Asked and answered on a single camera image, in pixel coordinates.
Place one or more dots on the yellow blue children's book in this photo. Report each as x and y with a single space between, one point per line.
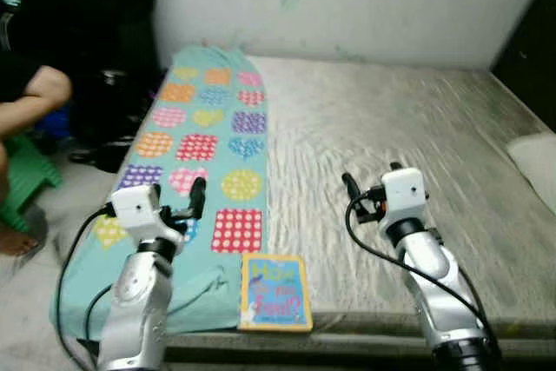
274 293

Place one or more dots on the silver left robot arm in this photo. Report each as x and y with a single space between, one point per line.
135 301

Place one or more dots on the teal blanket with colourful hearts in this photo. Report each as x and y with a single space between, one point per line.
208 162

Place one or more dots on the grey quilted mattress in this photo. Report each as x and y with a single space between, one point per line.
391 128

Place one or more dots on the white pillow with lettering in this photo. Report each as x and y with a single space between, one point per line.
539 167

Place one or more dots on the green plastic stool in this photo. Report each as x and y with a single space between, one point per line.
30 175

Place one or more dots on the black tufted headboard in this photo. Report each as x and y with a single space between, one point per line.
534 58

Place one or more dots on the adult in black shorts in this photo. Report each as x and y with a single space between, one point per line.
39 93

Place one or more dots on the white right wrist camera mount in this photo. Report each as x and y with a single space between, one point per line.
404 188

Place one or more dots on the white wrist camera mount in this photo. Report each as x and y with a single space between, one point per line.
404 188
137 204

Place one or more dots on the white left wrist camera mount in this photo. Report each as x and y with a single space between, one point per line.
137 204

